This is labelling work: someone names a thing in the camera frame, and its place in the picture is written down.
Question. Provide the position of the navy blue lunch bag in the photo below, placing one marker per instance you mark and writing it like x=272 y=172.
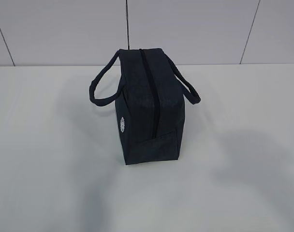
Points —
x=150 y=104

